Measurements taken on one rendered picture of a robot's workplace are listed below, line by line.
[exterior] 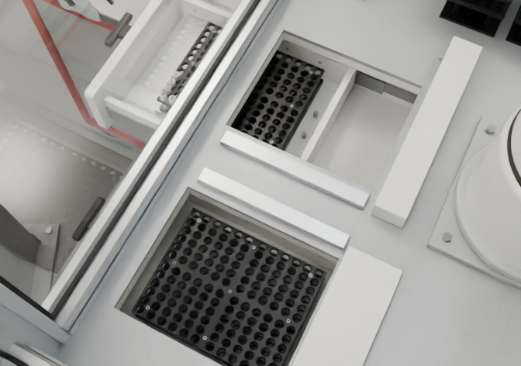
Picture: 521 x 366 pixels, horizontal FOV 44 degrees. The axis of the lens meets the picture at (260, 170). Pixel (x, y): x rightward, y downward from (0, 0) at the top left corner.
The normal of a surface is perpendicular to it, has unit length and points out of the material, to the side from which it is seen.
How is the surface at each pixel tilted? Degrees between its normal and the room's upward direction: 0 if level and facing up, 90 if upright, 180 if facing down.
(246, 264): 0
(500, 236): 90
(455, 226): 0
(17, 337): 90
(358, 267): 0
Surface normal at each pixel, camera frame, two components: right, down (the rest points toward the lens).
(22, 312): 0.89, 0.41
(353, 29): -0.01, -0.43
